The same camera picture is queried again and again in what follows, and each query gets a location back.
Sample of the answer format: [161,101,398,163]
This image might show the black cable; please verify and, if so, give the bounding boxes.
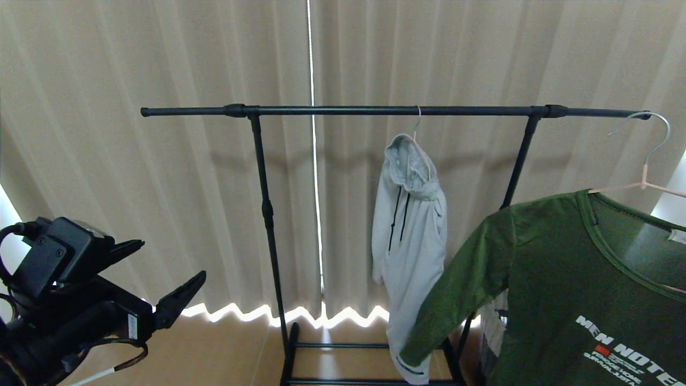
[0,222,42,285]

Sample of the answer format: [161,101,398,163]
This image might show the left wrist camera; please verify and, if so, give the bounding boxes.
[11,216,116,302]

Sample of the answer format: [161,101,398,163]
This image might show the green printed garment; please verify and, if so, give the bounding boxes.
[399,189,686,386]

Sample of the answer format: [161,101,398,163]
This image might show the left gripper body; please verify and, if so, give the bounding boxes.
[11,276,157,372]

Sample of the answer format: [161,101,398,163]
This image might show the pink clothes hanger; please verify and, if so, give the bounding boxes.
[412,106,433,180]
[588,111,686,294]

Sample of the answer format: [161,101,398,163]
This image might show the black clothes rack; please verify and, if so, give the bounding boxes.
[140,103,652,386]

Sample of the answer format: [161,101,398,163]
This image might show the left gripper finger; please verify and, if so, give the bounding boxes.
[99,240,146,272]
[154,270,207,331]

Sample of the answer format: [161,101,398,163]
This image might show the pale grey shorts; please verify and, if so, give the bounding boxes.
[371,134,448,385]

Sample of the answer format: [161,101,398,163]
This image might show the beige curtain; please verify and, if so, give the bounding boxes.
[0,0,686,329]

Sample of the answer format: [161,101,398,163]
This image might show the white laundry basket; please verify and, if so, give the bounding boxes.
[479,292,510,378]

